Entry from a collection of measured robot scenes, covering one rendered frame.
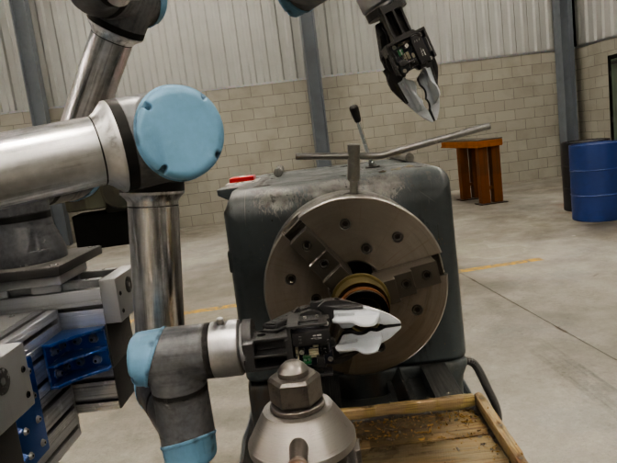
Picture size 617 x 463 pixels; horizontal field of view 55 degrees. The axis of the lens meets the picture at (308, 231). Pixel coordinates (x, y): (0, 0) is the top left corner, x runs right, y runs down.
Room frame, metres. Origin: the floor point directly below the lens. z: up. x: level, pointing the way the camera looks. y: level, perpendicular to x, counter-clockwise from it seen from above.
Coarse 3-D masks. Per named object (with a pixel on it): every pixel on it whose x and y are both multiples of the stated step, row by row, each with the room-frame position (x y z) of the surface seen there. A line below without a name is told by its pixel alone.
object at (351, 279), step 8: (344, 280) 0.89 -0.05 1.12; (352, 280) 0.88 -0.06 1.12; (360, 280) 0.87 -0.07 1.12; (368, 280) 0.87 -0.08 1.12; (376, 280) 0.89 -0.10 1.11; (336, 288) 0.89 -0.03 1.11; (344, 288) 0.86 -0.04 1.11; (352, 288) 0.86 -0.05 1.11; (360, 288) 0.84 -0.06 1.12; (368, 288) 0.84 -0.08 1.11; (376, 288) 0.86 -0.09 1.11; (384, 288) 0.89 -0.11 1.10; (336, 296) 0.87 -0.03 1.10; (344, 296) 0.84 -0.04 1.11; (352, 296) 0.83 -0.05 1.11; (360, 296) 0.83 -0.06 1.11; (368, 296) 0.83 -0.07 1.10; (376, 296) 0.83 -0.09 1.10; (384, 296) 0.86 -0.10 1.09; (376, 304) 0.89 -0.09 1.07; (384, 304) 0.83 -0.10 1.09; (352, 328) 0.83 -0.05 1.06; (360, 328) 0.86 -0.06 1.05
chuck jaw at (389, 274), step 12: (408, 264) 0.96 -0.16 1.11; (420, 264) 0.94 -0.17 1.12; (432, 264) 0.94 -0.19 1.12; (384, 276) 0.93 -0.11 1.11; (396, 276) 0.92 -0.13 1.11; (408, 276) 0.92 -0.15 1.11; (420, 276) 0.94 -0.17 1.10; (432, 276) 0.94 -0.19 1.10; (396, 288) 0.90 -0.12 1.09; (408, 288) 0.92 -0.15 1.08; (396, 300) 0.90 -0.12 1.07
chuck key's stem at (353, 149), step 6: (348, 144) 1.02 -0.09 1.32; (354, 144) 1.01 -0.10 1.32; (348, 150) 1.02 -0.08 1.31; (354, 150) 1.01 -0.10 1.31; (354, 156) 1.01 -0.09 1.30; (348, 162) 1.02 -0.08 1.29; (354, 162) 1.01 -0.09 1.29; (348, 168) 1.02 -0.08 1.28; (354, 168) 1.01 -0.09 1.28; (348, 174) 1.02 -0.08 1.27; (354, 174) 1.01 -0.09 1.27; (348, 180) 1.02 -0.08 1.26; (354, 180) 1.01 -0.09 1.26; (354, 186) 1.02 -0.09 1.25; (354, 192) 1.02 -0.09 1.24
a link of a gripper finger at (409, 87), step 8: (408, 80) 1.06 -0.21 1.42; (400, 88) 1.06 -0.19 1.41; (408, 88) 1.05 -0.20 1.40; (416, 88) 1.06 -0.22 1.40; (408, 96) 1.06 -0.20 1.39; (416, 96) 1.02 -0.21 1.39; (408, 104) 1.07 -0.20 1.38; (416, 104) 1.05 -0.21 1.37; (416, 112) 1.07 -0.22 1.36; (424, 112) 1.06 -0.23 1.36; (432, 120) 1.06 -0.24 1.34
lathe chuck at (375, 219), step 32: (288, 224) 1.01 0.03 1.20; (320, 224) 0.98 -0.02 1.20; (352, 224) 0.98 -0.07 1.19; (384, 224) 0.98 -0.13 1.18; (416, 224) 0.98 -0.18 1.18; (288, 256) 0.98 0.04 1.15; (352, 256) 0.98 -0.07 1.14; (384, 256) 0.98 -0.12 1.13; (416, 256) 0.98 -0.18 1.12; (288, 288) 0.98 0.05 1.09; (320, 288) 0.98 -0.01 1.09; (416, 320) 0.98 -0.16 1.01; (384, 352) 0.98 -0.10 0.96; (416, 352) 0.98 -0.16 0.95
